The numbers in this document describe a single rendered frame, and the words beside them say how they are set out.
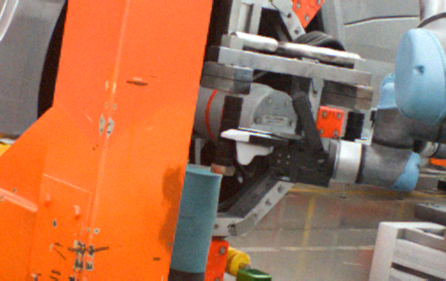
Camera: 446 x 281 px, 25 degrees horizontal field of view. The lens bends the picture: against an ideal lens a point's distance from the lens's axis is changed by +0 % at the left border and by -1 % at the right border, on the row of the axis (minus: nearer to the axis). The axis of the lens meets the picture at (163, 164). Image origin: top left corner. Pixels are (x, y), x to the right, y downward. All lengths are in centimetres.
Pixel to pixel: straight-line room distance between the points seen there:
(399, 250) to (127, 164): 41
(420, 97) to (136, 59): 42
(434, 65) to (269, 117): 79
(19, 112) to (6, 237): 36
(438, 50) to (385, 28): 133
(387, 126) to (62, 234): 65
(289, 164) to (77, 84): 50
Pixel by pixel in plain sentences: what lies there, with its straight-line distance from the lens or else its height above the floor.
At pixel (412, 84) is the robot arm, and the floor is 97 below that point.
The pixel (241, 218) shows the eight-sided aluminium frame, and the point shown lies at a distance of 222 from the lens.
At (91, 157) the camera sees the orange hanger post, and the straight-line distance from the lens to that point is 147.
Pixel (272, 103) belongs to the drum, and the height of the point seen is 89.
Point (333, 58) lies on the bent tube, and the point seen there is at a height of 100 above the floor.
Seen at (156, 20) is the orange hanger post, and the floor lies 100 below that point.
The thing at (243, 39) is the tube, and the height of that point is 100.
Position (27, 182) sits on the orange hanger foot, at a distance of 167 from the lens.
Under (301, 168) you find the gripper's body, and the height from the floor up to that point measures 78.
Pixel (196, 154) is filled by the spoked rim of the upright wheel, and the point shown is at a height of 74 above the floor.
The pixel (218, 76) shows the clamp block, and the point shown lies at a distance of 187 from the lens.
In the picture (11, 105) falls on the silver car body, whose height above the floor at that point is 81.
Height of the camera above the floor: 97
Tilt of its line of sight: 7 degrees down
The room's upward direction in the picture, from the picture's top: 9 degrees clockwise
